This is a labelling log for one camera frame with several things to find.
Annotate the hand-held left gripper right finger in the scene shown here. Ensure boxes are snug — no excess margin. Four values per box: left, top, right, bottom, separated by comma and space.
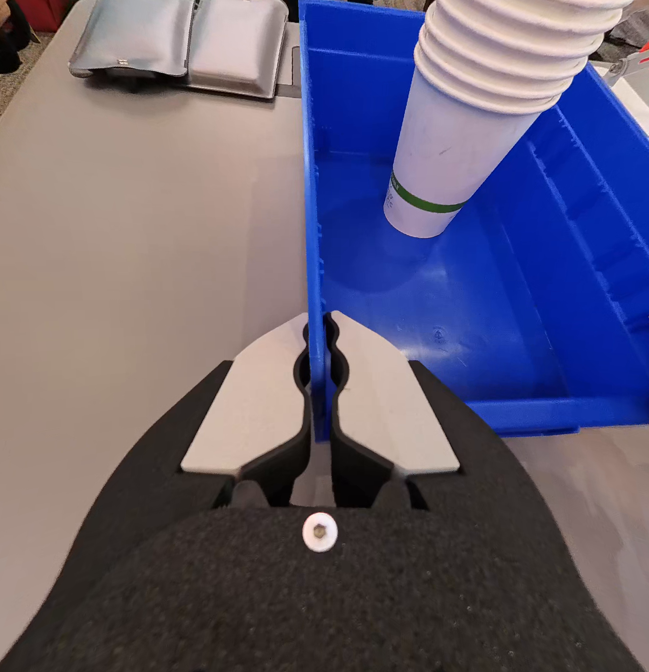
324, 310, 461, 509

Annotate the red bag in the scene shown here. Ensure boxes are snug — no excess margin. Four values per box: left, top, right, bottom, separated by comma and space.
28, 0, 74, 33

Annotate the white adjustable stand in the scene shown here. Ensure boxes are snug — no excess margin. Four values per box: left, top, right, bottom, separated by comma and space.
592, 50, 649, 140

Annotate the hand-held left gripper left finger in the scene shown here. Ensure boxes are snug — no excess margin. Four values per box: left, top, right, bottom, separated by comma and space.
180, 312, 313, 509

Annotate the blue plastic bin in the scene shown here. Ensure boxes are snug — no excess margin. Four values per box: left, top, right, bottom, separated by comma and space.
298, 0, 649, 444

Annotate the stack of white paper cups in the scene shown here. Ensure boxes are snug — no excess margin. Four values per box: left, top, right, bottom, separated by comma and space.
383, 0, 638, 240

